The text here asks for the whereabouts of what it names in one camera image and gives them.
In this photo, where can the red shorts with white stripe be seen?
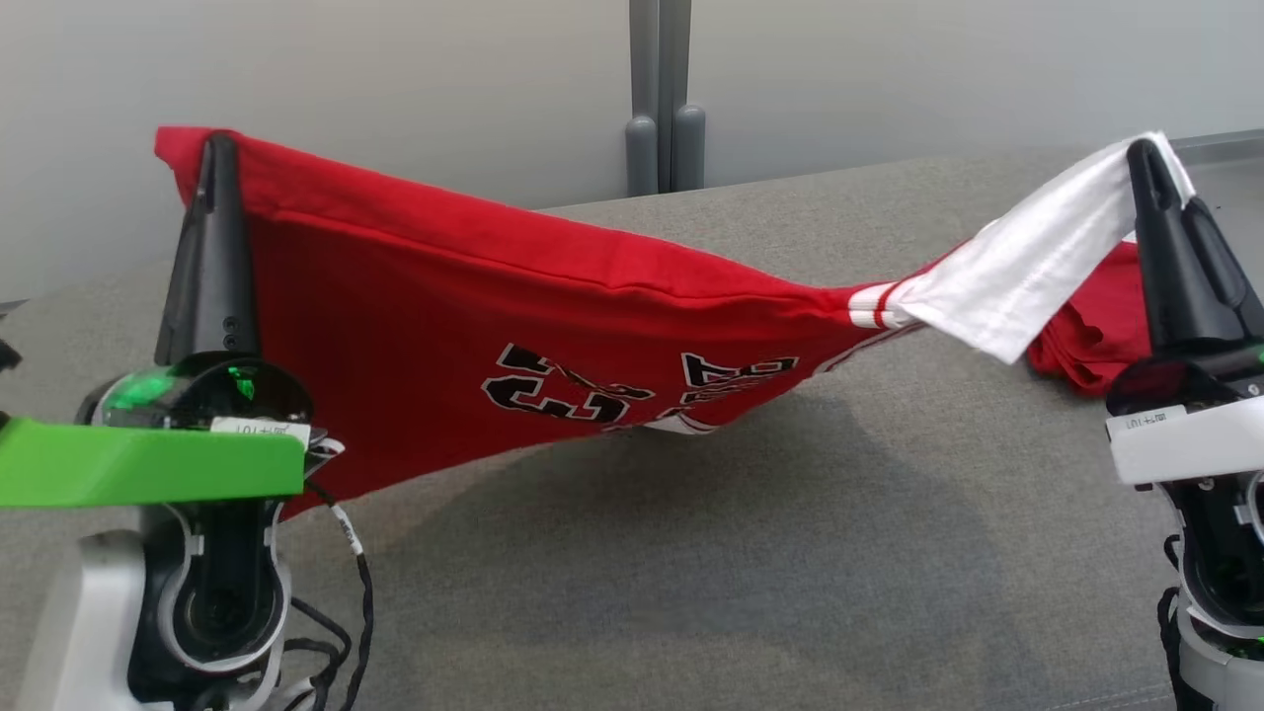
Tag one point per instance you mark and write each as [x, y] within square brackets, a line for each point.
[1086, 336]

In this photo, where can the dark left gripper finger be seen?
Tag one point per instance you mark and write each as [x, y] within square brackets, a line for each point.
[188, 306]
[235, 296]

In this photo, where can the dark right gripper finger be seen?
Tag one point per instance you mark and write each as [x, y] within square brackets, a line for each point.
[1165, 276]
[1224, 296]

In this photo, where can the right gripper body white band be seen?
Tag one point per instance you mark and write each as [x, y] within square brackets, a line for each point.
[1185, 444]

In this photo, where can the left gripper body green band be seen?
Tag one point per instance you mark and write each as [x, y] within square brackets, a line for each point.
[148, 459]

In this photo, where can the red jersey with white sleeves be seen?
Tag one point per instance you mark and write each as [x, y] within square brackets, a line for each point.
[395, 326]

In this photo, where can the grey wall post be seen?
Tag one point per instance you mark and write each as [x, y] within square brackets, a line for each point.
[664, 99]

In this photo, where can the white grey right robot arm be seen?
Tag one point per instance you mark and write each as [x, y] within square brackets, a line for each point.
[1224, 592]

